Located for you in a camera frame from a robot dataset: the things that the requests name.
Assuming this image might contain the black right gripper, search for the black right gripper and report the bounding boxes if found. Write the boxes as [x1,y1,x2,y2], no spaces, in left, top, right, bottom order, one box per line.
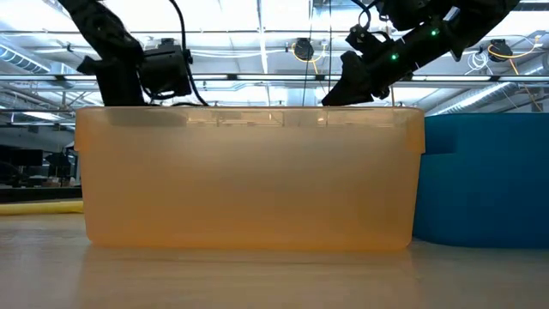
[320,32,430,107]

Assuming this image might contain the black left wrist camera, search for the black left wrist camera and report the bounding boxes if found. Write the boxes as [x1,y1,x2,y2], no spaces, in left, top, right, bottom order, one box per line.
[137,38,193,99]

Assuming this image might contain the teal plastic bin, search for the teal plastic bin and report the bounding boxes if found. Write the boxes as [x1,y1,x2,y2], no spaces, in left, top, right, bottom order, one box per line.
[412,112,549,250]

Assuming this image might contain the silver ventilation duct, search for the silver ventilation duct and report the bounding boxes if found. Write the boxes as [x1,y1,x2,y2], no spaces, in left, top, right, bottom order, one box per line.
[424,53,549,117]
[0,42,78,89]

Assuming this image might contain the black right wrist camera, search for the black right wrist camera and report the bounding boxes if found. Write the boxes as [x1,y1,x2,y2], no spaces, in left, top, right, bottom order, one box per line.
[345,23,395,55]

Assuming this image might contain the orange translucent plastic bin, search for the orange translucent plastic bin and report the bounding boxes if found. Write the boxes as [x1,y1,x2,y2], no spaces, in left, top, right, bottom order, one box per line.
[73,106,426,252]

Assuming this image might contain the black aluminium table frame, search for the black aluminium table frame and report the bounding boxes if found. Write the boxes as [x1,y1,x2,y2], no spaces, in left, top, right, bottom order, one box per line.
[0,185,83,203]

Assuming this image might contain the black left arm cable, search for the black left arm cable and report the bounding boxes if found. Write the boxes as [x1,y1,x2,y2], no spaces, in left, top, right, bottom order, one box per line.
[145,0,210,107]

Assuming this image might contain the dark background desks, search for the dark background desks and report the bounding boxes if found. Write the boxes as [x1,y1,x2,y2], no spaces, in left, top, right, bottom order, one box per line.
[25,145,82,190]

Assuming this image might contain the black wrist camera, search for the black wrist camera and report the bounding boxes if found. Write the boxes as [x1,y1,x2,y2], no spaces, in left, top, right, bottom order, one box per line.
[137,38,193,99]
[345,23,395,55]

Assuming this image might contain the yellow highlighter marker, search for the yellow highlighter marker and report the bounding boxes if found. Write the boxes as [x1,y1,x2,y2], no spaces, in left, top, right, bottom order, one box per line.
[0,200,85,217]

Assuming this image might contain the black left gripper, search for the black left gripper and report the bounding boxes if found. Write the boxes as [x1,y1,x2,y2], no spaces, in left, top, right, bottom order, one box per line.
[76,51,147,108]

